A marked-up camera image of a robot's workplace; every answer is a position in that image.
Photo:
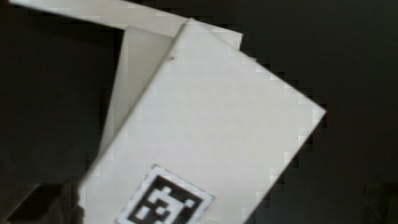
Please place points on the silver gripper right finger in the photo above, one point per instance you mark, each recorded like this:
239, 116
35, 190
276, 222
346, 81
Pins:
381, 203

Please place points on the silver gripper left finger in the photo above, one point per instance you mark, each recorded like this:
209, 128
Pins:
42, 204

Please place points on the small white tagged block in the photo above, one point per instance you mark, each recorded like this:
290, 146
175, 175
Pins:
214, 132

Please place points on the white U-shaped fence frame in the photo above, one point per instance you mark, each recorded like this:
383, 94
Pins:
150, 26

